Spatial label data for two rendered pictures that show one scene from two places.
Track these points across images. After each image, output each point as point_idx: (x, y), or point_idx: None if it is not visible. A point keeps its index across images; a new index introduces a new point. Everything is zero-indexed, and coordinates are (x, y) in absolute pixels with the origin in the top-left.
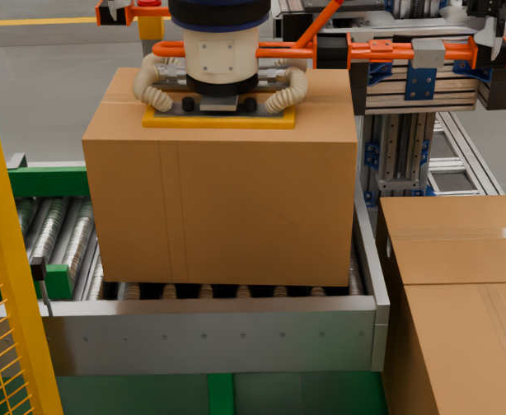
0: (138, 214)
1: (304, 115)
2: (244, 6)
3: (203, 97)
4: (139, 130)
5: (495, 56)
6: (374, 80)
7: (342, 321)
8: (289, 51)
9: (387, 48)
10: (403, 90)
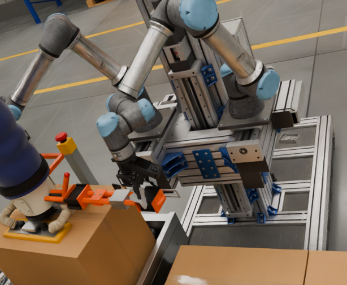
0: (17, 275)
1: (72, 231)
2: (14, 188)
3: (27, 221)
4: (1, 239)
5: (144, 207)
6: (173, 173)
7: None
8: (56, 199)
9: (96, 199)
10: (200, 173)
